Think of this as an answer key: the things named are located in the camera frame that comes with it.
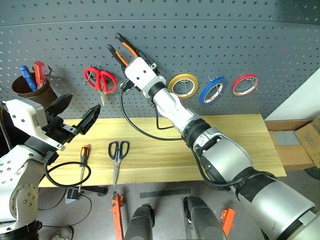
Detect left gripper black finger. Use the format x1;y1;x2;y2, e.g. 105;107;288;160
45;93;74;116
74;103;102;136

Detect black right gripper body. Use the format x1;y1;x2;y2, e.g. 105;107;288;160
119;61;161;93

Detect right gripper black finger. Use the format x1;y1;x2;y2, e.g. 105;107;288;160
135;48;154;67

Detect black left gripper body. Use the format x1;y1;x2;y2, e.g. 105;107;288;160
41;112;77;146

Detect orange black handled pliers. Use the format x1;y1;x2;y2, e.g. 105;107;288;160
106;32;141;68

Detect yellow tape roll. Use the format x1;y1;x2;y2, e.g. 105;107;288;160
167;73;200;101

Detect metal pegboard hook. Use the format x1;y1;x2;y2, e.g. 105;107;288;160
180;78;192;97
208;76;224;97
245;76;260;93

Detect grey perforated pegboard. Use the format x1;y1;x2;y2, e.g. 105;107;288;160
0;0;320;120

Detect blue tape roll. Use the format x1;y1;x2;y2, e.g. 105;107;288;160
198;76;228;107

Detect red tape roll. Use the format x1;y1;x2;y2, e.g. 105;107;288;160
231;73;260;98

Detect brown metal tool cup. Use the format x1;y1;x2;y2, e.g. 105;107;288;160
11;73;59;104

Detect orange black screwdriver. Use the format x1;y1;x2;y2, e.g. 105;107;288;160
77;144;91;196

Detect small grey box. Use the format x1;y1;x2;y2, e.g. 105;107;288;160
65;187;82;205

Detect black table foot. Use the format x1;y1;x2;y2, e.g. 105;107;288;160
81;185;109;197

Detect long orange clamp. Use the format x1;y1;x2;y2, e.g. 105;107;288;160
109;191;125;240

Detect grey lump on floor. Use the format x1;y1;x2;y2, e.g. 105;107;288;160
52;224;75;240

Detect dark grey rounded cover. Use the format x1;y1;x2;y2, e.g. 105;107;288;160
123;203;156;240

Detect short orange clamp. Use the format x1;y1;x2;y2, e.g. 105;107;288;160
220;208;237;238

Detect long open cardboard box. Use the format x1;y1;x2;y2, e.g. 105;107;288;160
264;119;316;173

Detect printed cardboard box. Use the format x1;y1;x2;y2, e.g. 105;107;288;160
293;119;320;169

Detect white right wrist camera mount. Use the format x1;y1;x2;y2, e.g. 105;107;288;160
124;56;167;91

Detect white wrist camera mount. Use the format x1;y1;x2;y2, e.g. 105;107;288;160
1;99;67;152
124;56;167;91

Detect red handled scissors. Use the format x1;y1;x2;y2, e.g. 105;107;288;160
83;64;118;107

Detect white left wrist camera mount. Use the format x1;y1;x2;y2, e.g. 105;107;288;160
1;99;67;152

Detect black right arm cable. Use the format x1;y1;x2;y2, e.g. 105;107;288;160
119;88;245;192

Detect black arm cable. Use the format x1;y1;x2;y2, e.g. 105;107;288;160
43;161;92;188
119;88;245;192

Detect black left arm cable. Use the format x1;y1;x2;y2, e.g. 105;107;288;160
43;161;92;188

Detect blue black handled scissors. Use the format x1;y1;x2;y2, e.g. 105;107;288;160
107;140;131;188

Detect thin black floor cable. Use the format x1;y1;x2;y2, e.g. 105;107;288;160
37;187;93;227

